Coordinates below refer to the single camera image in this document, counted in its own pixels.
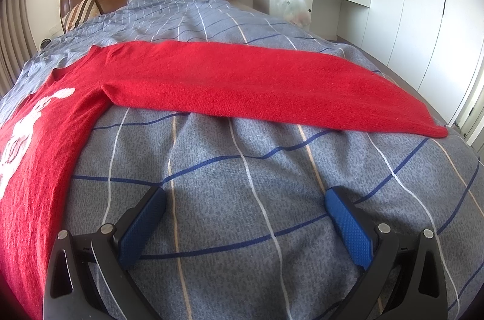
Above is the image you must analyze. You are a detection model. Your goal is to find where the clear plastic bag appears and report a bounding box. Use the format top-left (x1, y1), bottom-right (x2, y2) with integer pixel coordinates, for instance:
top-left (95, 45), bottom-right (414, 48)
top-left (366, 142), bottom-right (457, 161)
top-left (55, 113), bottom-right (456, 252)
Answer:
top-left (275, 0), bottom-right (314, 28)

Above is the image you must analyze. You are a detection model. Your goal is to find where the red towel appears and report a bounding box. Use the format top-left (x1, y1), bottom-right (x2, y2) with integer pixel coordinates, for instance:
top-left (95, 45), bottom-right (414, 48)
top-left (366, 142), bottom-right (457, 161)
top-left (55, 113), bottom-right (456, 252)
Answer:
top-left (0, 41), bottom-right (449, 320)

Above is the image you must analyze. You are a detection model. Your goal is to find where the blue-grey checked duvet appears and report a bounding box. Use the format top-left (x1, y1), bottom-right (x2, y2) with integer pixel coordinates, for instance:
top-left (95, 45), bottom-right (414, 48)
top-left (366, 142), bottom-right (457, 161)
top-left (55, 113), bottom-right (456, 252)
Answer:
top-left (0, 0), bottom-right (484, 320)

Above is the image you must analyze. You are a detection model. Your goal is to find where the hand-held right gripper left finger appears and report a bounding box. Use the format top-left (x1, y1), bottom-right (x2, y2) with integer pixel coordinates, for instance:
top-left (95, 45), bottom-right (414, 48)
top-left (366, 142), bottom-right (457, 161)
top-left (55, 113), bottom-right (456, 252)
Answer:
top-left (42, 186), bottom-right (168, 320)

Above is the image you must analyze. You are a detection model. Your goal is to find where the white wardrobe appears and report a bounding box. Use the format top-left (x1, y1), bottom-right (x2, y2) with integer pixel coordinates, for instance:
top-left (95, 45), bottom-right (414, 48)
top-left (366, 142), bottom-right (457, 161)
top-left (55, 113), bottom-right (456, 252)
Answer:
top-left (340, 0), bottom-right (484, 124)

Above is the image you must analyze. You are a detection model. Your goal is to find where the striped pillow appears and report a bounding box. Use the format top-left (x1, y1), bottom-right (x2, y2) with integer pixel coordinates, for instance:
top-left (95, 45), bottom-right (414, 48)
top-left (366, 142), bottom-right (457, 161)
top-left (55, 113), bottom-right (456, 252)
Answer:
top-left (62, 0), bottom-right (103, 33)

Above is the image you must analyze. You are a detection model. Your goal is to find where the beige curtain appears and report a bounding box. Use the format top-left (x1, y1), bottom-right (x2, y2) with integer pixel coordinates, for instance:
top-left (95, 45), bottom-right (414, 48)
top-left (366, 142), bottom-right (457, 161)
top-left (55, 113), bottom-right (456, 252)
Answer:
top-left (0, 0), bottom-right (42, 97)

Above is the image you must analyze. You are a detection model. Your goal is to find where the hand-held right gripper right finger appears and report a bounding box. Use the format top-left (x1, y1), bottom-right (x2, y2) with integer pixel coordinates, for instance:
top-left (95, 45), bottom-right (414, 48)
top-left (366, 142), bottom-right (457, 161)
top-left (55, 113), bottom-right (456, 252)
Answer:
top-left (324, 186), bottom-right (459, 320)

